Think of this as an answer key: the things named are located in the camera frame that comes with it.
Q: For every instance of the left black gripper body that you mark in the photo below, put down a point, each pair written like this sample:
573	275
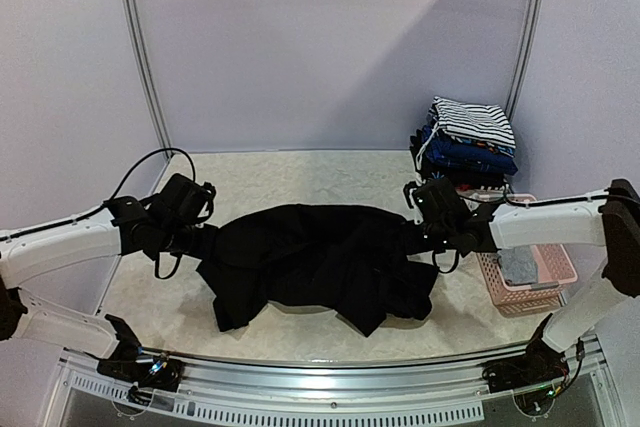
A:
179	241

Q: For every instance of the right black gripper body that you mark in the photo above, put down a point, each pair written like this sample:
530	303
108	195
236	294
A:
417	238

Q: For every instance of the black white striped shirt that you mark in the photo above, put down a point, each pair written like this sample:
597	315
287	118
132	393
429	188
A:
478	122

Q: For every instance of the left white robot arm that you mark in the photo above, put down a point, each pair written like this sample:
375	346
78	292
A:
115	228

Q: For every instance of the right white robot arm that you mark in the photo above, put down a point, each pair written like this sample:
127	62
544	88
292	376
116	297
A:
602	225

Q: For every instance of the pink plastic laundry basket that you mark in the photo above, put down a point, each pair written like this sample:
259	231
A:
556	272

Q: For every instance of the black printed folded garment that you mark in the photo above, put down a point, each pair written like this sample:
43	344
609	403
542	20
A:
461	179

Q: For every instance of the dark blue folded garment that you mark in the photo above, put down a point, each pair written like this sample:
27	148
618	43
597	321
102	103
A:
443	151

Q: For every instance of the grey garment in basket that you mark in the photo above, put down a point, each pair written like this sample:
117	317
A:
518	266

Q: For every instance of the blue orange patterned shorts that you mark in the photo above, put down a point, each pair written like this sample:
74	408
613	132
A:
495	147

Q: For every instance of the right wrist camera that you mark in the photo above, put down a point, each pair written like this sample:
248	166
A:
412	194

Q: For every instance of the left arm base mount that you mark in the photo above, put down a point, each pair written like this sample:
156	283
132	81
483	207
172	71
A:
130	364

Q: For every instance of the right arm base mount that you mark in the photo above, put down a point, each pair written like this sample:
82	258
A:
538	364

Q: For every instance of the aluminium front rail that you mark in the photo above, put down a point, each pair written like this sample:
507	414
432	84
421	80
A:
446	391

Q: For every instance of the left aluminium corner post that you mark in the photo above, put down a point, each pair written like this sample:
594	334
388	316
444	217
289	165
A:
143	65

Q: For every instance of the aluminium corner post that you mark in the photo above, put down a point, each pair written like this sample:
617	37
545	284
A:
527	37
143	65

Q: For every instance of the right aluminium corner post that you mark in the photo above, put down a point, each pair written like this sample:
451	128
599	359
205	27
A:
527	37

